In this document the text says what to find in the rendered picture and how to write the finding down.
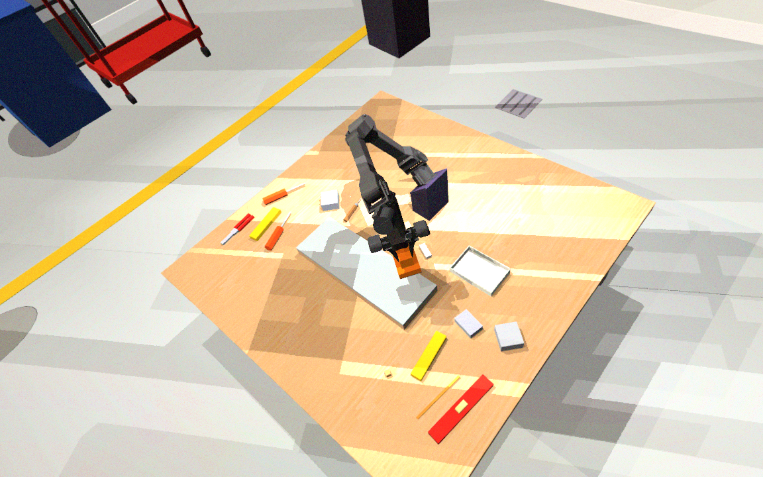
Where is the red flat bar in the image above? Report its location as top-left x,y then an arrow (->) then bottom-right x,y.
428,375 -> 494,444

